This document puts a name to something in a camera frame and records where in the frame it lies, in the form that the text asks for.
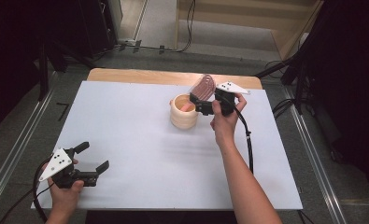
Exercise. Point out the black tape floor mark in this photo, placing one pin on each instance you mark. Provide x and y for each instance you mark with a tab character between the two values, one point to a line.
63	109

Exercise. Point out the metal floor rail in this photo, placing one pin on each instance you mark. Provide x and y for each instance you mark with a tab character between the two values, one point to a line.
14	152
316	155

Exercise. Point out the person's right hand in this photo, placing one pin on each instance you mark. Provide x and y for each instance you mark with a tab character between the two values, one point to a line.
224	124

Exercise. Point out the pink hairbrush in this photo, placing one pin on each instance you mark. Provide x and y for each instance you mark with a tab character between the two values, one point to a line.
204	88

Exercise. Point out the white table cover board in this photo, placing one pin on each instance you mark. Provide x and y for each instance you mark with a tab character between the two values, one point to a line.
126	130

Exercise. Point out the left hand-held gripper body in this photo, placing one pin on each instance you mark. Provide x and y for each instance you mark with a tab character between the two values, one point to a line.
58	163

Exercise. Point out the black metal stand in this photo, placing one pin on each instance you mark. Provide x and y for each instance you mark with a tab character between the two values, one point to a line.
43	71

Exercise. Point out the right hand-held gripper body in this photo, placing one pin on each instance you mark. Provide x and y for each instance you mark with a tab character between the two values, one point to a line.
227	102

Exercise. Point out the black tripod stand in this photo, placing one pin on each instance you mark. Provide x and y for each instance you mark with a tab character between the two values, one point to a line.
299	81

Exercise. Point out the black cabinet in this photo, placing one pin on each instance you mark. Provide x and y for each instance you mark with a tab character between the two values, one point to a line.
95	25

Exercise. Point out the cream ribbed cup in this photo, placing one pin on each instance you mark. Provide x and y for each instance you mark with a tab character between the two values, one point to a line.
182	119

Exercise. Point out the wooden platform step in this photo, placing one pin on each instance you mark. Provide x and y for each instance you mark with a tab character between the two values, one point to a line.
235	28

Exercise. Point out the person's left hand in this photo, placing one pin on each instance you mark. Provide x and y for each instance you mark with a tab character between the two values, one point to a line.
65	199

